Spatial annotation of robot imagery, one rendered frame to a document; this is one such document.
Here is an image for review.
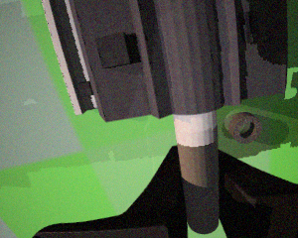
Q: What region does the grey metal shaft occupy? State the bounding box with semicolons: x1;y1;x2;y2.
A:
173;110;220;235

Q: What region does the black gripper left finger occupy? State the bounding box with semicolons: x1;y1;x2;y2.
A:
33;146;189;238

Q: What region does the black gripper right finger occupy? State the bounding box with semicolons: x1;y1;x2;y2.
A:
218;150;298;238

